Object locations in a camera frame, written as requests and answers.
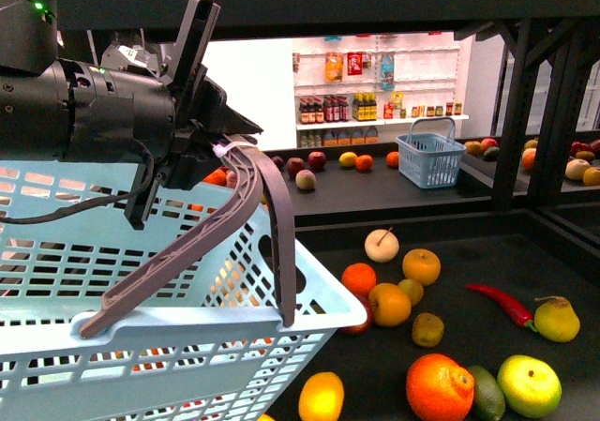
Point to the red apple centre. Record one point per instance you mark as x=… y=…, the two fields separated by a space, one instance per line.
x=361 y=328

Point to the brown kiwi front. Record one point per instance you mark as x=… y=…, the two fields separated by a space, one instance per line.
x=427 y=330

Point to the yellow orange apple back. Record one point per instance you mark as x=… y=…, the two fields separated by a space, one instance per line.
x=421 y=265

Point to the peach on back shelf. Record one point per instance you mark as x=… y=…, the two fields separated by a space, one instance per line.
x=305 y=180

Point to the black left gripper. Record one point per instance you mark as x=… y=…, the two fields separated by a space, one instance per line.
x=207 y=124

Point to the brown kiwi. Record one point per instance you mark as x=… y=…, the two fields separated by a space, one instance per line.
x=414 y=290
x=427 y=330

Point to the white pear with stem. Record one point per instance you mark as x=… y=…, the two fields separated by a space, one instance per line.
x=381 y=245

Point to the red chili pepper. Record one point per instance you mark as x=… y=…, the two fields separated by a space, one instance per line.
x=519 y=315

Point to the yellow orange apple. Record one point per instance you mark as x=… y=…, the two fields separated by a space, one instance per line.
x=390 y=305
x=421 y=265

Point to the yellow pear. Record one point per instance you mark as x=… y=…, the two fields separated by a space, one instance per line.
x=555 y=319

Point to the yellow lemon back shelf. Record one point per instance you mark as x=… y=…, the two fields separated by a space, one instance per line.
x=347 y=160

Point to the yellow lemon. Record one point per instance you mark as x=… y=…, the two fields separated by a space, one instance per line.
x=321 y=397

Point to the green yellow apple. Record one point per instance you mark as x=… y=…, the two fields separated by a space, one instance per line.
x=531 y=387

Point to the yellow orange apple centre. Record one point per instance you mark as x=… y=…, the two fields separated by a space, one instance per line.
x=390 y=305

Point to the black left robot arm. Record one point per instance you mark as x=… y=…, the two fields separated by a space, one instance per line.
x=175 y=126

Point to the small orange tangerine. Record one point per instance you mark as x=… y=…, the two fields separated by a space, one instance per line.
x=359 y=279

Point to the large navel orange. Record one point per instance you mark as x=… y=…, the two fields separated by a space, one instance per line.
x=439 y=389

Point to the dark red apple back shelf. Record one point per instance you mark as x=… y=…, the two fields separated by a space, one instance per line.
x=317 y=161

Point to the brown kiwi back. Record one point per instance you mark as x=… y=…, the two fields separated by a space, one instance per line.
x=414 y=290

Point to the light blue shopping basket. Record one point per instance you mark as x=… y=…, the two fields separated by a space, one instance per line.
x=210 y=344

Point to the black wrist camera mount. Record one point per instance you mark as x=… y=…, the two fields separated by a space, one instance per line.
x=181 y=74

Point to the orange tangerine back shelf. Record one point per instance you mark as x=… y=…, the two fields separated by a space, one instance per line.
x=364 y=163

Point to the green avocado front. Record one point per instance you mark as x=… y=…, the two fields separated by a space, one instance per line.
x=488 y=401

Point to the far light blue basket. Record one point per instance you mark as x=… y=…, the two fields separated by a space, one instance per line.
x=430 y=160

